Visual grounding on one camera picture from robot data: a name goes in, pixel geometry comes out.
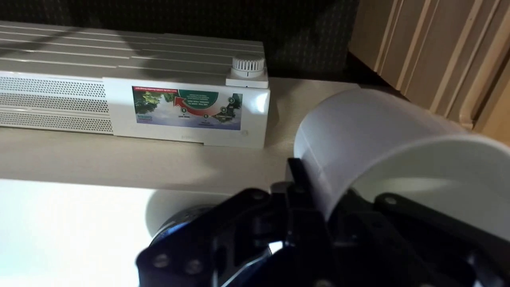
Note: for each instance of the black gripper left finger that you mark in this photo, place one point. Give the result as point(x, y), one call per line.
point(233, 229)

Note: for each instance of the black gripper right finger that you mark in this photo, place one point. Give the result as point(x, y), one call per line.
point(415, 245)

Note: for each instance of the white mug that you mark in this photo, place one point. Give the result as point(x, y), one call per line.
point(383, 138)

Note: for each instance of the colourful heater label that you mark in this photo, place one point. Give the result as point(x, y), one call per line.
point(186, 109)

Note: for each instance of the white heater dial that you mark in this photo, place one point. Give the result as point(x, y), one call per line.
point(248, 68)

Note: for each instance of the white wall heater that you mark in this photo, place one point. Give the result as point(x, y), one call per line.
point(65, 106)

